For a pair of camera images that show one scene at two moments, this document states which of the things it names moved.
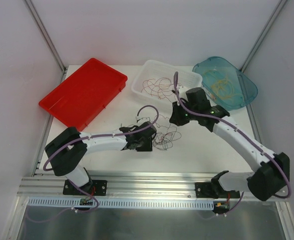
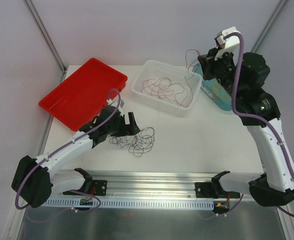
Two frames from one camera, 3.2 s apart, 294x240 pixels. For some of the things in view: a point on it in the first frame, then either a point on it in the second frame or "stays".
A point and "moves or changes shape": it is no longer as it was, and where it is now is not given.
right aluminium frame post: x=264 y=33 stays
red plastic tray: x=78 y=99 stays
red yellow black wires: x=165 y=133 moves or changes shape
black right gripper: x=175 y=116 -> x=210 y=66
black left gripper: x=144 y=144 -> x=125 y=125
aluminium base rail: x=120 y=184 stays
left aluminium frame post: x=47 y=38 stays
